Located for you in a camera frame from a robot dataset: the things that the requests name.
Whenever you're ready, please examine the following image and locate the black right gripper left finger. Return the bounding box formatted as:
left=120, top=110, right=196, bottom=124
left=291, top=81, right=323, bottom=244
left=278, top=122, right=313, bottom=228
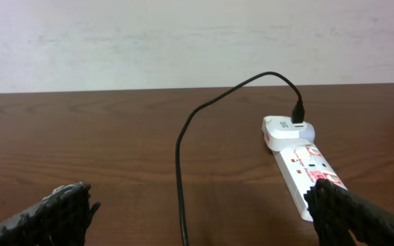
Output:
left=0, top=182, right=101, bottom=246

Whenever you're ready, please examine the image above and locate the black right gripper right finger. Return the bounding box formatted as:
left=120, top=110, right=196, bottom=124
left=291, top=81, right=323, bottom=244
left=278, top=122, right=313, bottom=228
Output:
left=304, top=179, right=394, bottom=246

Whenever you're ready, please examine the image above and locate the black USB charging cable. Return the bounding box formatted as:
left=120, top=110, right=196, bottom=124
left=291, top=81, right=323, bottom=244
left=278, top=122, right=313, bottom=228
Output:
left=174, top=71, right=306, bottom=246

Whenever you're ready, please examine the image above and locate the white power strip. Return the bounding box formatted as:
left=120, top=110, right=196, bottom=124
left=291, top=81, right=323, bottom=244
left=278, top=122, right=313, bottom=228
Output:
left=273, top=144, right=347, bottom=221

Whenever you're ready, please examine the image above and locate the white USB wall charger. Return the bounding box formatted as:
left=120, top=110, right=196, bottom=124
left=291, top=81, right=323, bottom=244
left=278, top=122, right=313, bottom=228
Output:
left=261, top=115, right=315, bottom=152

